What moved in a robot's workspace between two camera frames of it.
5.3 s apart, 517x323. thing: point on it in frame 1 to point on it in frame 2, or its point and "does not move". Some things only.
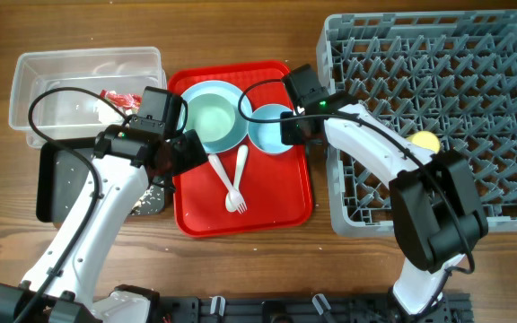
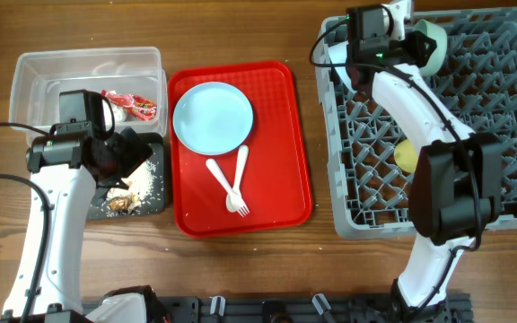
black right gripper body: (293, 128) to (411, 45)
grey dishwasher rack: (474, 79) does not move
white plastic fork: (237, 196) does not move
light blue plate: (219, 112) does not move
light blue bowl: (266, 135) to (337, 54)
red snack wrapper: (121, 100) does not move
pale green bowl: (218, 123) to (436, 60)
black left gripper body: (185, 153) to (125, 155)
